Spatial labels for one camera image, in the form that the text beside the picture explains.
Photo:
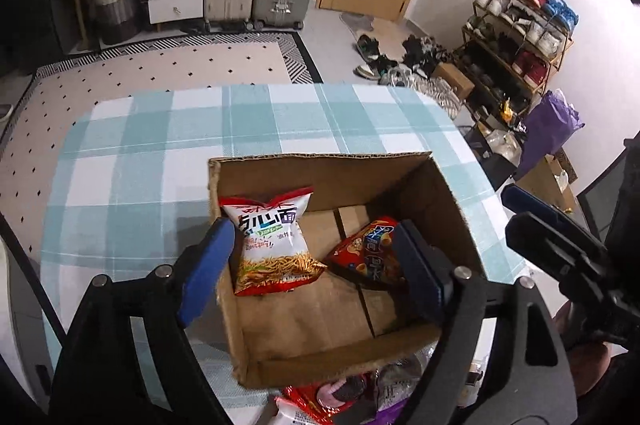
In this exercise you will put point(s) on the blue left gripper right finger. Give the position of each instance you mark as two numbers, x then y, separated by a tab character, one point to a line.
426	269

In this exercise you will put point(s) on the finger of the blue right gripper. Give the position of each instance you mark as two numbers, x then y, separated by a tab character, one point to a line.
520	201

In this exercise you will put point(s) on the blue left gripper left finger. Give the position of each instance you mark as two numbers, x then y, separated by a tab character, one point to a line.
200	267

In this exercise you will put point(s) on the purple white snack bag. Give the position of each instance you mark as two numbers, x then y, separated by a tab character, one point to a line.
389	389

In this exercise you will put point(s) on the right hand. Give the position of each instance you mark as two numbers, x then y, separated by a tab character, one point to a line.
589	364

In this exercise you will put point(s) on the red chip snack bag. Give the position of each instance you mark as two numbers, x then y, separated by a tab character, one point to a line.
367	257

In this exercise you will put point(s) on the white red noodle snack bag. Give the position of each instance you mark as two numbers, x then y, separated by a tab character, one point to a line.
274	257

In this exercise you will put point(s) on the plaid teal tablecloth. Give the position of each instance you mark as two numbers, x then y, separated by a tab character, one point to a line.
130	189

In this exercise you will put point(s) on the small brown cardboard box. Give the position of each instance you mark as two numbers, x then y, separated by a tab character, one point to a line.
458	82

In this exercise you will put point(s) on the red pink snack packet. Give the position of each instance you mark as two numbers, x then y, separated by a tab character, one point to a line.
323	401

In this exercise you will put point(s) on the shoe rack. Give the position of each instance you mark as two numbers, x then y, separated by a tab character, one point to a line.
511	49

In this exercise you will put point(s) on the dotted beige rug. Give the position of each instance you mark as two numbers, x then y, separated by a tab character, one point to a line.
59	95

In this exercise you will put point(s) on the woven laundry basket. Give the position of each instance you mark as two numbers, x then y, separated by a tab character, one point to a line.
118	20

